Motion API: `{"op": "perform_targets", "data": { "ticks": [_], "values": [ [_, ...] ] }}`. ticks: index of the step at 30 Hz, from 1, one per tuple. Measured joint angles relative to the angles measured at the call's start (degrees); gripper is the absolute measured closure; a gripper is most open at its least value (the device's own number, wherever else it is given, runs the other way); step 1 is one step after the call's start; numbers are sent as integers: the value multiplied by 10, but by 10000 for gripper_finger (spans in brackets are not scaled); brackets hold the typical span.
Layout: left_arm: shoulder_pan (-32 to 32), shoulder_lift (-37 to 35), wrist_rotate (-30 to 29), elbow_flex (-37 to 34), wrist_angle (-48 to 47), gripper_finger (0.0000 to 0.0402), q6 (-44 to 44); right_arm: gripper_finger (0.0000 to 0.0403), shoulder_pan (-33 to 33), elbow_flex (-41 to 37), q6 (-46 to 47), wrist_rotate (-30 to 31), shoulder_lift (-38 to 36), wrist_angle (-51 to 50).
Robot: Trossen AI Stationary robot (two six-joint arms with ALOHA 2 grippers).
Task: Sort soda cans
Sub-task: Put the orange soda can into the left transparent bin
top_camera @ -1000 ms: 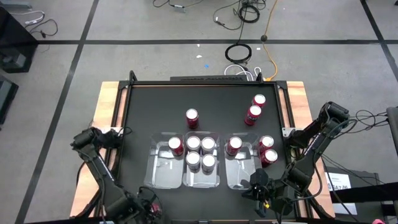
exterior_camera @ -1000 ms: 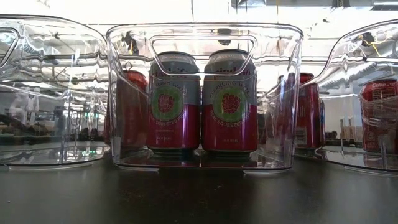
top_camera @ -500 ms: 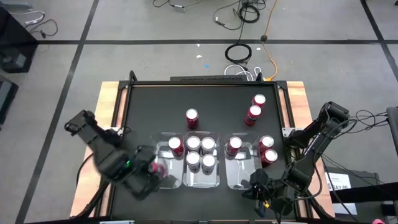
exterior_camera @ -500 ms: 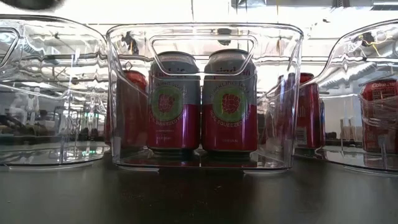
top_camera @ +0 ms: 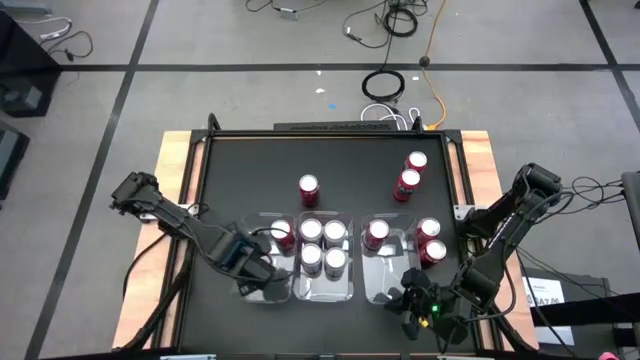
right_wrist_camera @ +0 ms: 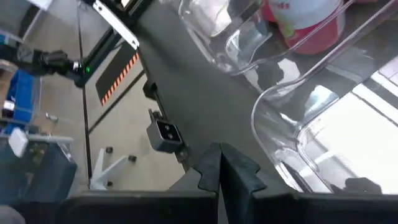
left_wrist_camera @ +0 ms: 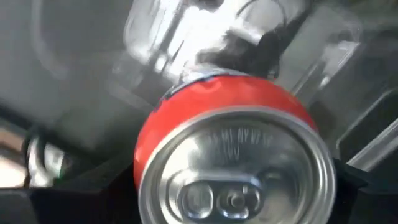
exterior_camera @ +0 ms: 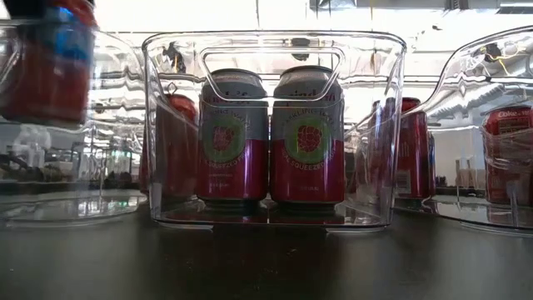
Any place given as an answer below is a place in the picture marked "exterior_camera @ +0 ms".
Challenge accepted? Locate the red Fanta can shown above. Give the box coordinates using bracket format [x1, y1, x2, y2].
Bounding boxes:
[139, 92, 200, 199]
[0, 0, 97, 127]

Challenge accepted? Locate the clear plastic bin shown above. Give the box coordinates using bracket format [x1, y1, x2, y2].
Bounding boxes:
[0, 18, 149, 228]
[393, 24, 533, 237]
[141, 29, 408, 233]

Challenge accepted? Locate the silver red sparkling water can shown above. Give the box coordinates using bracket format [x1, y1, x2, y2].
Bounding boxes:
[269, 65, 346, 206]
[195, 67, 270, 206]

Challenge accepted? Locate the red Coca-Cola can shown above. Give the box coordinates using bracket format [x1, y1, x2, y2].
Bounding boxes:
[393, 96, 436, 200]
[481, 103, 533, 206]

